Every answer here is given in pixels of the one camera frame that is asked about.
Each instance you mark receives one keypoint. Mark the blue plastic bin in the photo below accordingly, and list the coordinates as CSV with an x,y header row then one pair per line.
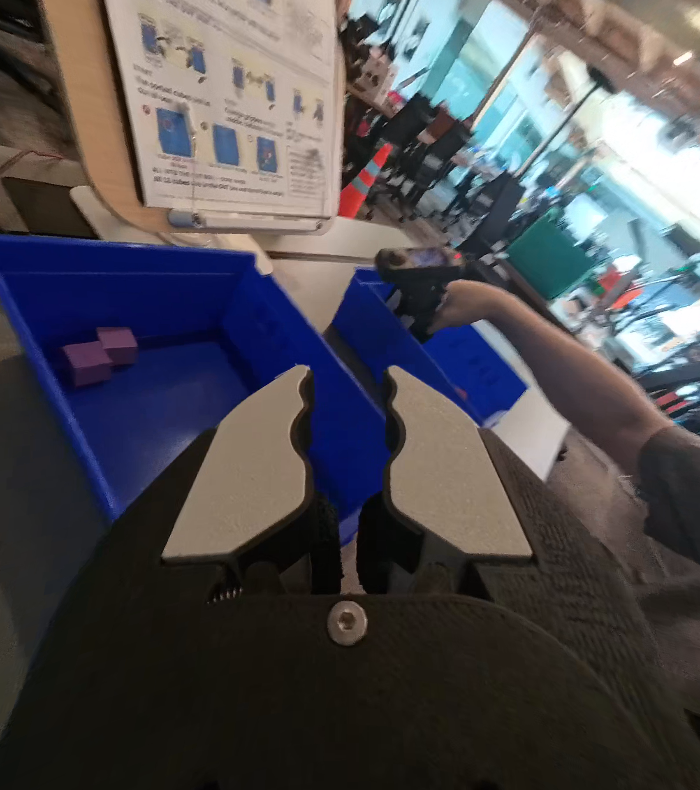
x,y
140,407
374,345

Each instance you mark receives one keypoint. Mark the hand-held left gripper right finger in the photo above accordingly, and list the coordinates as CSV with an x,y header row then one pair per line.
x,y
455,487

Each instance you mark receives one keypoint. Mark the white document stand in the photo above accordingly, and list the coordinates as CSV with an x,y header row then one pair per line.
x,y
251,221

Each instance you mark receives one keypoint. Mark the person's right hand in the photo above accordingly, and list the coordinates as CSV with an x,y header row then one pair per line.
x,y
473,302

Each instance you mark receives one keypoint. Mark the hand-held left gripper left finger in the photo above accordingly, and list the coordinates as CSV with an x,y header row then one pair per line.
x,y
239,487

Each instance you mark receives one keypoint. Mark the person's right forearm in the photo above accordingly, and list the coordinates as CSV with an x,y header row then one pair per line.
x,y
572,370

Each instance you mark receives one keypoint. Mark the purple wooden cube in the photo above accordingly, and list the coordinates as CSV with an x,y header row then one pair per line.
x,y
118,344
85,365

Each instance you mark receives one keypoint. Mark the orange traffic cone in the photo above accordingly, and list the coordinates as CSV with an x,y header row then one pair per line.
x,y
362,185

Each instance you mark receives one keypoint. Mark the black office chair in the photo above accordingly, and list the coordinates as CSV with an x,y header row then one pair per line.
x,y
424,160

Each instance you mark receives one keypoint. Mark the printed instruction sheet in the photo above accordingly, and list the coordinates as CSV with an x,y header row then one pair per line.
x,y
233,92

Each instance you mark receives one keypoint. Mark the green mat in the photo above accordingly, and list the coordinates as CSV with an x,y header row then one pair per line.
x,y
547,259

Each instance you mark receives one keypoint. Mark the instruction sheet on wooden board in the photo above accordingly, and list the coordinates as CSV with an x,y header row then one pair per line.
x,y
91,92

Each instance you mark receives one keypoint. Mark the black floor lamp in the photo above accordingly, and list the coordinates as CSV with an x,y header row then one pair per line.
x,y
572,117

